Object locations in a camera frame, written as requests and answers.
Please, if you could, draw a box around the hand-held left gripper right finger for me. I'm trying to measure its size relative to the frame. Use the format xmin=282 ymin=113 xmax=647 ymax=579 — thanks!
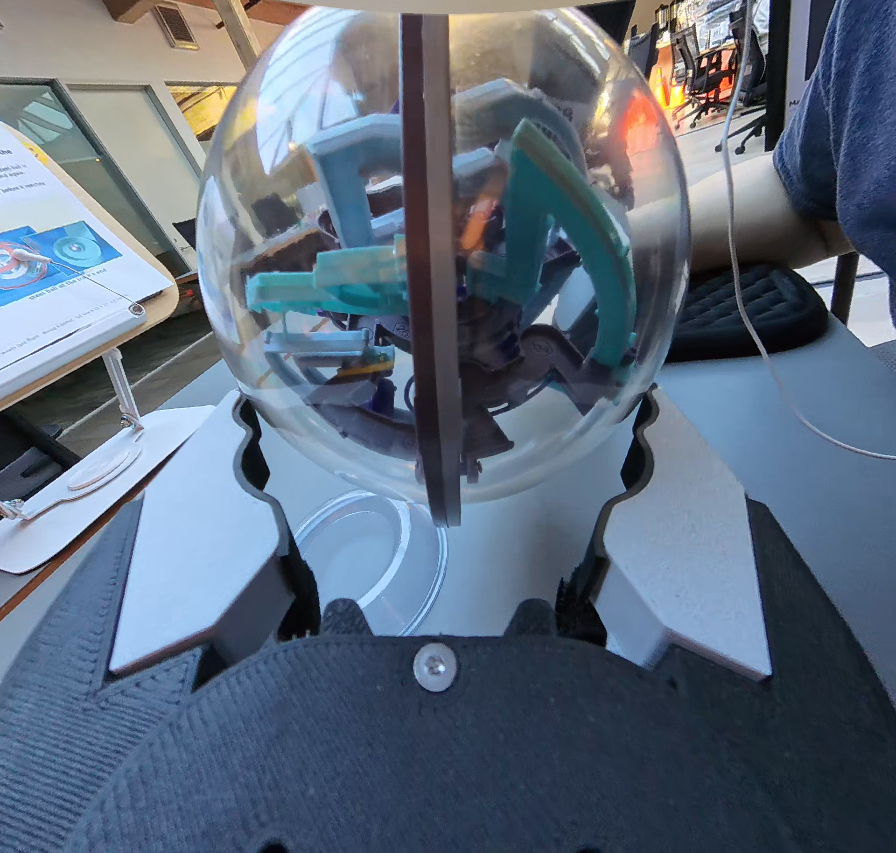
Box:
xmin=553 ymin=383 xmax=774 ymax=682

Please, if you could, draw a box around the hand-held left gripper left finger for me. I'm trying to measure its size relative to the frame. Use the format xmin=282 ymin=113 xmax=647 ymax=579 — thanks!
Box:
xmin=107 ymin=387 xmax=323 ymax=679

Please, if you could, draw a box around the clear ring ball stand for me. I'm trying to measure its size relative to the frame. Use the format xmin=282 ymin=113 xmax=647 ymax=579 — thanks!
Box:
xmin=293 ymin=489 xmax=450 ymax=638

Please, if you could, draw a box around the clear plastic maze ball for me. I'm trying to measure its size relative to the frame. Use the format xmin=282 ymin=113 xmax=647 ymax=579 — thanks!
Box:
xmin=196 ymin=5 xmax=693 ymax=526

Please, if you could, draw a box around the person's right forearm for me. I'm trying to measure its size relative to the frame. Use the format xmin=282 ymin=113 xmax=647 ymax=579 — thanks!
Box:
xmin=675 ymin=166 xmax=856 ymax=274

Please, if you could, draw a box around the wooden document stand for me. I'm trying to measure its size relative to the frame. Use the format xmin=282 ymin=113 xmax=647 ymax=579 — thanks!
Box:
xmin=0 ymin=119 xmax=217 ymax=575

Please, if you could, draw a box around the orange traffic cone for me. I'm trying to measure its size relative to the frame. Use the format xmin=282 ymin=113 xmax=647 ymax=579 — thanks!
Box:
xmin=651 ymin=65 xmax=690 ymax=110

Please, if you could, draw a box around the black mesh seat cushion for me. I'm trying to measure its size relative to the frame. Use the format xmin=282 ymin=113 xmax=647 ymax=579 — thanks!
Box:
xmin=661 ymin=264 xmax=832 ymax=365

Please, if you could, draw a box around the group of black office chairs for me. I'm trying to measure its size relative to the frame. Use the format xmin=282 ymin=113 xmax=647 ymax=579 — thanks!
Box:
xmin=625 ymin=0 xmax=772 ymax=155

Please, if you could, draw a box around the printed instruction sheet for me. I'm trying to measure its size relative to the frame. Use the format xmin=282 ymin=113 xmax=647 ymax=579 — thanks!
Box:
xmin=0 ymin=121 xmax=176 ymax=393

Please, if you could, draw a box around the person's blue shirt sleeve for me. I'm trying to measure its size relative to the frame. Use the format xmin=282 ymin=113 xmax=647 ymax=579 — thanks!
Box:
xmin=772 ymin=0 xmax=896 ymax=225

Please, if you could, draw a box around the wall air vent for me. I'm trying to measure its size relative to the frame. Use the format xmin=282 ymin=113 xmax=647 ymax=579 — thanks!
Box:
xmin=150 ymin=1 xmax=202 ymax=51

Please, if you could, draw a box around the white cable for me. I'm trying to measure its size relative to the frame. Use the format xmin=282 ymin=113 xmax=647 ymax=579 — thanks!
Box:
xmin=714 ymin=0 xmax=896 ymax=462

